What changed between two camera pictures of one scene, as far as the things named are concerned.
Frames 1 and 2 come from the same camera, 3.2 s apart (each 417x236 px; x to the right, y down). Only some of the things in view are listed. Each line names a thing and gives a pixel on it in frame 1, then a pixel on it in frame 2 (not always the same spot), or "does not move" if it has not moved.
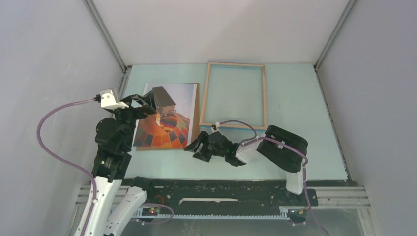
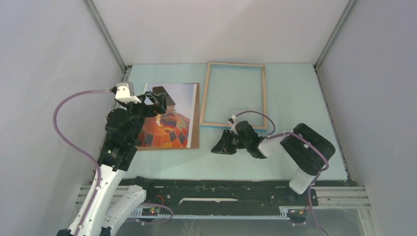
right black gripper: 203,138 → 223,145
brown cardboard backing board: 195,129 does not move
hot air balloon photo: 173,130 does not move
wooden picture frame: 264,95 does not move
